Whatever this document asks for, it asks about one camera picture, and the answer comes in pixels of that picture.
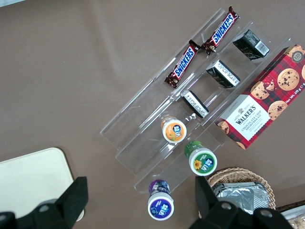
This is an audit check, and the orange label white-cap bottle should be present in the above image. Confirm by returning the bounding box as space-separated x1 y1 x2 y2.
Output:
161 116 187 143

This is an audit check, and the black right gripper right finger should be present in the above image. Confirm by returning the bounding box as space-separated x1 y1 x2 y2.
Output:
188 176 296 229

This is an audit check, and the small black carton box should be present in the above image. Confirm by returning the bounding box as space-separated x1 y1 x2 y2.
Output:
180 90 210 119
205 60 241 89
233 29 271 61

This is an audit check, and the green label white-cap bottle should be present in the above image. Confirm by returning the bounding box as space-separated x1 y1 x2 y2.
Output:
184 140 218 177

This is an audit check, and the purple label white-cap bottle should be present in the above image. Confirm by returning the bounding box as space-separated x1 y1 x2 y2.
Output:
147 179 174 220

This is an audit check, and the clear bag of snacks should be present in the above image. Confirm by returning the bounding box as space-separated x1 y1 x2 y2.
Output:
289 214 305 229

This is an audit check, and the light wicker basket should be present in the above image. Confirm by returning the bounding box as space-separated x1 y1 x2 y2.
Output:
206 167 277 215

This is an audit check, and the clear acrylic stepped shelf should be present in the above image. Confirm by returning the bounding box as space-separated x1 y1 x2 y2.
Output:
100 8 296 194

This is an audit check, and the aluminium foil tray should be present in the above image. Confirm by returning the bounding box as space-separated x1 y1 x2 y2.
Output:
212 181 269 215

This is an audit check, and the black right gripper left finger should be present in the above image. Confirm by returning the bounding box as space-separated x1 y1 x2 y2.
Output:
0 176 89 229

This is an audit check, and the Snickers chocolate bar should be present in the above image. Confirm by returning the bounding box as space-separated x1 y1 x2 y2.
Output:
201 6 240 55
166 40 200 89

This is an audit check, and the cream plastic tray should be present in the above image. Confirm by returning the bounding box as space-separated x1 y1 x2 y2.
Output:
0 147 86 220

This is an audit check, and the white plastic bin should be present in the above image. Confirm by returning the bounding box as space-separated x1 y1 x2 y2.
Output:
280 206 305 229

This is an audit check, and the Walkers red shortbread box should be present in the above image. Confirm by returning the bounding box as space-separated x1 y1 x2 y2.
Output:
214 44 305 150

